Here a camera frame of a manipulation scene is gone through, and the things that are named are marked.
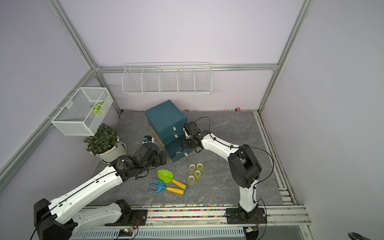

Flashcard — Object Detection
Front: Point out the white vented cable duct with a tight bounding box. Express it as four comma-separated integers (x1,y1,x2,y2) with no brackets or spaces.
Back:
71,227,245,240

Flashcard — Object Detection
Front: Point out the teal three-drawer cabinet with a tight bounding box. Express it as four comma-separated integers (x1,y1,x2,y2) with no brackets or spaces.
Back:
145,100,194,163

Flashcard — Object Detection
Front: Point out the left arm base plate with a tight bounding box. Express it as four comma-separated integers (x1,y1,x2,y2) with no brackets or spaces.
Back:
105,210,148,227

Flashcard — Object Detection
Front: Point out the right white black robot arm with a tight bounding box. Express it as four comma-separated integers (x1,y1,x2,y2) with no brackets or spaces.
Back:
182,121,262,213

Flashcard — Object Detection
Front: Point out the white wire wall shelf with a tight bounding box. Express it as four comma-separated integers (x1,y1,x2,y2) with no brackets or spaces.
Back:
122,62,213,95

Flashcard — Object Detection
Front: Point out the green leaf toy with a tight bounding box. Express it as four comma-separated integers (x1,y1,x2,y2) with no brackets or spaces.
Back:
90,101,106,116

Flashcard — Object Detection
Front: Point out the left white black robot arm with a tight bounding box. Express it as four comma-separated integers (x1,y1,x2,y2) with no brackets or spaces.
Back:
33,142,167,240

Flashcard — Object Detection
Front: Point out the blue toy rake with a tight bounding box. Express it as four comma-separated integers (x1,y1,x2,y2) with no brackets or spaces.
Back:
148,178,185,195

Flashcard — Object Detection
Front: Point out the white wire mesh basket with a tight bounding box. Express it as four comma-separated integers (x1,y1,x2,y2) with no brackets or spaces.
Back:
51,87,114,137

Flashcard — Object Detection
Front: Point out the potted green plant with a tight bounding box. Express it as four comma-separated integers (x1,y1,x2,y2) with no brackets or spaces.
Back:
84,123,126,164

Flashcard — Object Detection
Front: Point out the green toy shovel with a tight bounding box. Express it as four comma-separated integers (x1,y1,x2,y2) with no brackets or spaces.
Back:
157,170,188,190

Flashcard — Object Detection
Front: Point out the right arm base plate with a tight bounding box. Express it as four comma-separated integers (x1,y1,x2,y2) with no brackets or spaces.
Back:
224,207,267,225

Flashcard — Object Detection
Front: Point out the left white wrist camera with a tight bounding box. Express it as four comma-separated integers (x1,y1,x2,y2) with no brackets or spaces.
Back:
143,135,155,144

